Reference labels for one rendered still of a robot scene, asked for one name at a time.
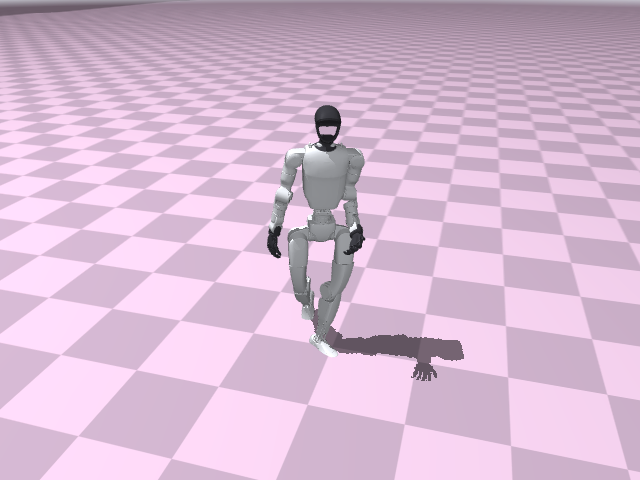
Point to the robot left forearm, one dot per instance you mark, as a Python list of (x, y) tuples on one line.
[(351, 212)]

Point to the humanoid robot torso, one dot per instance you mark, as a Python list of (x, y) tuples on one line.
[(323, 180)]

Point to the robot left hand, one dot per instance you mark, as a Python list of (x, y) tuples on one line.
[(357, 240)]

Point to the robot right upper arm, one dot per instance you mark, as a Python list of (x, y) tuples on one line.
[(293, 159)]

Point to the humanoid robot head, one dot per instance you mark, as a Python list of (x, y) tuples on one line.
[(327, 116)]

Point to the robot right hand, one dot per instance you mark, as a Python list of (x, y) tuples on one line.
[(272, 242)]

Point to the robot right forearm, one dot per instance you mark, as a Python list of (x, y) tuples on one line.
[(278, 214)]

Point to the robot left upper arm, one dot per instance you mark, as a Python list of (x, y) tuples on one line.
[(356, 163)]

